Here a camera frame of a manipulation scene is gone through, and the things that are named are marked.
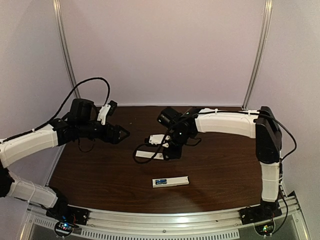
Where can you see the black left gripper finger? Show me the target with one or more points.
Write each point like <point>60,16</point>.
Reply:
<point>120,139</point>
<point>122,131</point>

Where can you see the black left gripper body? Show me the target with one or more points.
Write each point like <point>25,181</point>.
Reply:
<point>111,133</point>

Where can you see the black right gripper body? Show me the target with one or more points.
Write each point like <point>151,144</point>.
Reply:
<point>172,150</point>

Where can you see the white remote control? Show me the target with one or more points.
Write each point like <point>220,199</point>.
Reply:
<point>172,182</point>

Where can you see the blue AAA battery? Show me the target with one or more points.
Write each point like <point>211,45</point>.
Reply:
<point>163,183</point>

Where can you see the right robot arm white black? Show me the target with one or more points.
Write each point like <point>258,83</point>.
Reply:
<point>259,125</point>

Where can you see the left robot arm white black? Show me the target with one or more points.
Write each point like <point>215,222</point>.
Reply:
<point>83,121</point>

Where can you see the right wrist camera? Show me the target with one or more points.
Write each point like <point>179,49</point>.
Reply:
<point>157,139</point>

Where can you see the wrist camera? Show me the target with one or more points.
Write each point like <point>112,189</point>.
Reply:
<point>157,139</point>
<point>106,110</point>

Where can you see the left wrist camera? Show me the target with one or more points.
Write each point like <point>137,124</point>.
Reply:
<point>106,110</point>

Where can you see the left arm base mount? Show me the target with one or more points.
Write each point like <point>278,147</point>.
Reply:
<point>69,219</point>

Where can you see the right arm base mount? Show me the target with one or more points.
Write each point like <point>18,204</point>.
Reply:
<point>262,218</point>

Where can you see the right aluminium frame post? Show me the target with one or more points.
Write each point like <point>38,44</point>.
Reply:
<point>265,27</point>

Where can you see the aluminium frame post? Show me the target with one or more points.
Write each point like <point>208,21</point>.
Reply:
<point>265,27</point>
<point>63,42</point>

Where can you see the left aluminium frame post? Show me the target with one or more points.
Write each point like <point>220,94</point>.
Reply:
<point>63,42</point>

